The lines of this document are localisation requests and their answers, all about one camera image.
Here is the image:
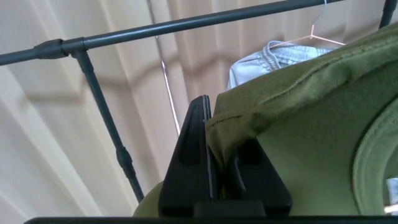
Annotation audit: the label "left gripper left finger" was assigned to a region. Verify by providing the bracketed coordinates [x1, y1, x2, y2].
[157, 94, 216, 218]

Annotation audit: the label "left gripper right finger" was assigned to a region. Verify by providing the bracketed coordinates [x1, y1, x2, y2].
[223, 138, 293, 217]

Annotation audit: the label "beige curtain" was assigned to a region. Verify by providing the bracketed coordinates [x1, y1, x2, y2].
[0, 0, 398, 218]

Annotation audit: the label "pink clothes hanger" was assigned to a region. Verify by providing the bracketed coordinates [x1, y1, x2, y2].
[269, 0, 346, 50]

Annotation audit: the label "black clothes rack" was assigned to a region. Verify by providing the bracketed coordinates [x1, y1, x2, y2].
[0, 0, 398, 203]

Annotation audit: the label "green garment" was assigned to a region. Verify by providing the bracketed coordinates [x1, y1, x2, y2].
[132, 23, 398, 218]

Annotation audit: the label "pale grey shorts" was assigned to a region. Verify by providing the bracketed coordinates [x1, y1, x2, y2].
[226, 40, 337, 91]

